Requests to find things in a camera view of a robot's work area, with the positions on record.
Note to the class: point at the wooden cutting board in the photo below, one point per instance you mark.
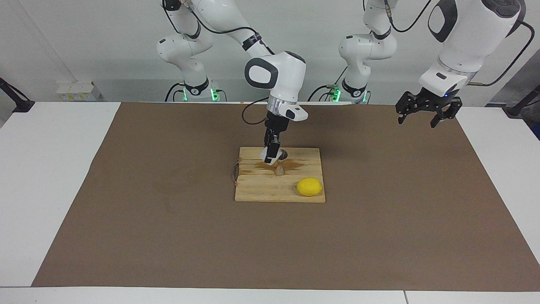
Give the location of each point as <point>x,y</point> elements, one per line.
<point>261,190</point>

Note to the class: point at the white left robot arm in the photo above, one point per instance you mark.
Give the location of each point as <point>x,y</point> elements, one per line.
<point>468,38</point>

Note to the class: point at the metal double jigger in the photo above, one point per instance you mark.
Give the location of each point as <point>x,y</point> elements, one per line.
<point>280,170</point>

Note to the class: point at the small clear glass cup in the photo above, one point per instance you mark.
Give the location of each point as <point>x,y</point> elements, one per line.
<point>267,161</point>

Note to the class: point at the black clamp stand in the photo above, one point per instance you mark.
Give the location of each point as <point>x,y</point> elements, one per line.
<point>521,105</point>
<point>19,103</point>

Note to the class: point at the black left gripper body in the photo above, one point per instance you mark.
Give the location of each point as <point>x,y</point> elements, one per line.
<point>434,100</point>

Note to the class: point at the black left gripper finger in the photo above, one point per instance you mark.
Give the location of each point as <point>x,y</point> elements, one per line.
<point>407,104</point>
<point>453,107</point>

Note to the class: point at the white wall socket box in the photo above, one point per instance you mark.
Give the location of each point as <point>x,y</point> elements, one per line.
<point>76,92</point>

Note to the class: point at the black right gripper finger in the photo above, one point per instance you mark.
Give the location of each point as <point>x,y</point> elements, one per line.
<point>268,137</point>
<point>273,147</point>

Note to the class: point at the yellow lemon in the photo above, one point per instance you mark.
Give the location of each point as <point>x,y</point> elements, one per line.
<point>309,187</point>

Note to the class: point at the brown paper table mat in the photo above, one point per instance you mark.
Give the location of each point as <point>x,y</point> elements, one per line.
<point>168,236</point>

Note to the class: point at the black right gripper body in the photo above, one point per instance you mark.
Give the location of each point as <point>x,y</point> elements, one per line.
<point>277,124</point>

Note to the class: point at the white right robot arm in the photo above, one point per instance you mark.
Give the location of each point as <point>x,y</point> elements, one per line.
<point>282,71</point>

